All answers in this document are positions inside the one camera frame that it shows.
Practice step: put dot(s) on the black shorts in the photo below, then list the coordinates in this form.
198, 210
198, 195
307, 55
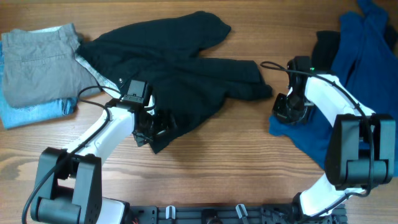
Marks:
165, 54

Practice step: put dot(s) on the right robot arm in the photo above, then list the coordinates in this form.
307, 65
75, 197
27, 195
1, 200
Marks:
360, 154

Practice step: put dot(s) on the folded light blue jeans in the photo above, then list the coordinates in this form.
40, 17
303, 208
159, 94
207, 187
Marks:
31, 113

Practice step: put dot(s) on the folded grey trousers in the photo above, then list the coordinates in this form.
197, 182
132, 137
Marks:
57, 46

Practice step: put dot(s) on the black garment under blue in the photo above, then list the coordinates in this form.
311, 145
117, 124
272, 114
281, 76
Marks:
328, 42

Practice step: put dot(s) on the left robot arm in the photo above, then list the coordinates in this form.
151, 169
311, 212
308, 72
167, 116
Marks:
68, 183

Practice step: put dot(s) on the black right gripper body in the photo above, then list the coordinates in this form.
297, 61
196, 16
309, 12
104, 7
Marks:
286, 109

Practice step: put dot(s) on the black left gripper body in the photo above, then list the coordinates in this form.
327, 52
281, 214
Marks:
156, 130

